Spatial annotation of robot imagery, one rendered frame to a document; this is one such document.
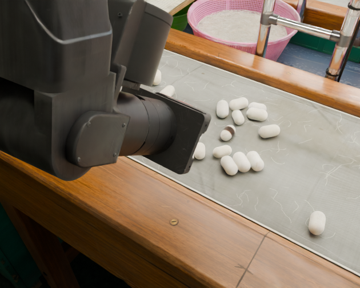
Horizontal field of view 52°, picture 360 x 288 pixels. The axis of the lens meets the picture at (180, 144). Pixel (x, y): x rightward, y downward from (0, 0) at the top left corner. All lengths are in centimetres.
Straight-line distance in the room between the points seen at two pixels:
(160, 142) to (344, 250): 30
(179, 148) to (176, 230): 14
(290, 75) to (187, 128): 42
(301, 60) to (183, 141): 65
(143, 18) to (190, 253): 29
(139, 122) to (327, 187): 36
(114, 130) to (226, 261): 26
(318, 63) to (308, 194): 47
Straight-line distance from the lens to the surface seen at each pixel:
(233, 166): 56
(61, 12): 20
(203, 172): 57
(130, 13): 27
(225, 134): 61
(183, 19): 102
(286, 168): 60
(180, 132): 36
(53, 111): 20
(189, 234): 47
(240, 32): 93
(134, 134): 30
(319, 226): 52
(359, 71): 99
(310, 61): 98
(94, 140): 23
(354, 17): 71
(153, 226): 48
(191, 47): 80
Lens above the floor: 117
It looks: 45 degrees down
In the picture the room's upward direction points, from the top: straight up
